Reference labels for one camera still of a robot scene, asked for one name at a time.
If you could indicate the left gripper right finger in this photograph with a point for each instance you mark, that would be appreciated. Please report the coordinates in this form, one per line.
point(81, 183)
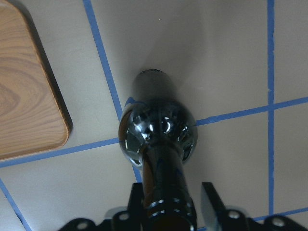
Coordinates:
point(218, 218)

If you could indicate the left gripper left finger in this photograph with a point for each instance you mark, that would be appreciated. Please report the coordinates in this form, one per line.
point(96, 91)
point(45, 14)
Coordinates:
point(126, 220)

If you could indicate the dark wine bottle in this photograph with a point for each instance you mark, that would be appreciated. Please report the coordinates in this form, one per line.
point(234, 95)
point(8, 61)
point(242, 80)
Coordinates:
point(158, 134)

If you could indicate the wooden tray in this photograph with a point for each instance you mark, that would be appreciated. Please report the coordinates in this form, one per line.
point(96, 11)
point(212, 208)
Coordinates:
point(33, 114)

